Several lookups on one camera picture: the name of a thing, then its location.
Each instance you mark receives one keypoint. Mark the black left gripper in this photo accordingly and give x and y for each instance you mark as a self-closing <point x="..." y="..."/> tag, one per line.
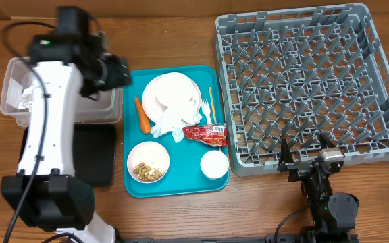
<point x="121" y="77"/>

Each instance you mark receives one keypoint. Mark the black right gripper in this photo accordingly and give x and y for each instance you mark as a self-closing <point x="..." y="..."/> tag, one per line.
<point x="303" y="169"/>

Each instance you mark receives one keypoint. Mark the orange carrot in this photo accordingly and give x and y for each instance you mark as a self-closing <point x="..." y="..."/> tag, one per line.
<point x="142" y="117"/>

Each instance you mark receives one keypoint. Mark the white napkin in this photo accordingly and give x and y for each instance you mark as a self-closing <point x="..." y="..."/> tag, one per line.
<point x="175" y="118"/>

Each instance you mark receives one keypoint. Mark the red snack wrapper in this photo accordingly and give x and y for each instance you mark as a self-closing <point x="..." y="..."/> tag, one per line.
<point x="210" y="134"/>

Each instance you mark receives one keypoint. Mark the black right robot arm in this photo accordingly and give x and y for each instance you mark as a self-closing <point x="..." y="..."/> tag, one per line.
<point x="333" y="213"/>

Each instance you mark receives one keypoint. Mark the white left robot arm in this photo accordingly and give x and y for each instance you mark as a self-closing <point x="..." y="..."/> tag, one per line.
<point x="66" y="63"/>

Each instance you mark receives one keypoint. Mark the grey dishwasher rack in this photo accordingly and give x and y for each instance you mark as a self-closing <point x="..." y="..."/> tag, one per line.
<point x="295" y="73"/>

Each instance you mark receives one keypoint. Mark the pink plate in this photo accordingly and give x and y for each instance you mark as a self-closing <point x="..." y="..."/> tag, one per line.
<point x="153" y="108"/>

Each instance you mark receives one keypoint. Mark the black tray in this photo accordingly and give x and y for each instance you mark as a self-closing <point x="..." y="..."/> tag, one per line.
<point x="94" y="153"/>

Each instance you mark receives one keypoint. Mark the white bowl on plate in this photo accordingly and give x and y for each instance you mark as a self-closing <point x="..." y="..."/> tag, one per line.
<point x="173" y="88"/>

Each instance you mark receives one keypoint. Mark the small crumpled paper ball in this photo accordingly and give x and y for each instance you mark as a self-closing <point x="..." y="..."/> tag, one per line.
<point x="26" y="98"/>

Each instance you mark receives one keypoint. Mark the clear plastic bin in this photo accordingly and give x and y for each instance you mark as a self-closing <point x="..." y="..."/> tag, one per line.
<point x="106" y="109"/>

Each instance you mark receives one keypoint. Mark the white paper cup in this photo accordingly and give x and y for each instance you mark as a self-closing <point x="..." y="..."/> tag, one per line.
<point x="214" y="164"/>

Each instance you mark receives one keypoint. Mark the teal plastic tray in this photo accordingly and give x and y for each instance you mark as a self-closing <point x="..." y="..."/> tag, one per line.
<point x="184" y="175"/>

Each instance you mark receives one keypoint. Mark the pink plastic fork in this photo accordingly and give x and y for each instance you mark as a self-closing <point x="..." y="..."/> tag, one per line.
<point x="206" y="110"/>

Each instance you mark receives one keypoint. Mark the wooden chopstick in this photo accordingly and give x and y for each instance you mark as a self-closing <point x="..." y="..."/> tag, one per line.
<point x="212" y="104"/>

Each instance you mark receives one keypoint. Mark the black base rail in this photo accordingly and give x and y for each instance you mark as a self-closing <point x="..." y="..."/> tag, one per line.
<point x="214" y="240"/>

